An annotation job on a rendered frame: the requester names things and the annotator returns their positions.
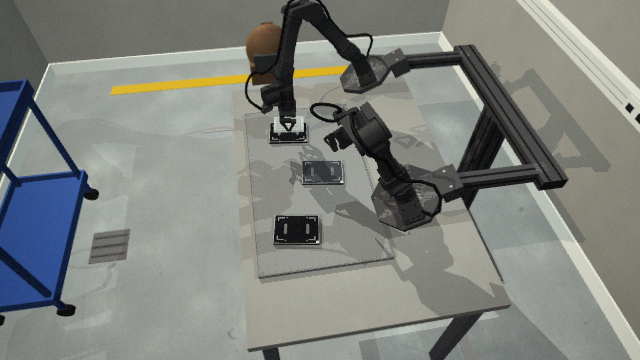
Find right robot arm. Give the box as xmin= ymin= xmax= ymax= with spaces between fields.
xmin=260 ymin=0 xmax=376 ymax=106

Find white well plate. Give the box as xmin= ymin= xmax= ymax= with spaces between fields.
xmin=274 ymin=116 xmax=304 ymax=133

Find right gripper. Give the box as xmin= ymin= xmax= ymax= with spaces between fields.
xmin=263 ymin=98 xmax=296 ymax=132

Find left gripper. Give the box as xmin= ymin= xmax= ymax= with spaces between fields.
xmin=323 ymin=126 xmax=354 ymax=152

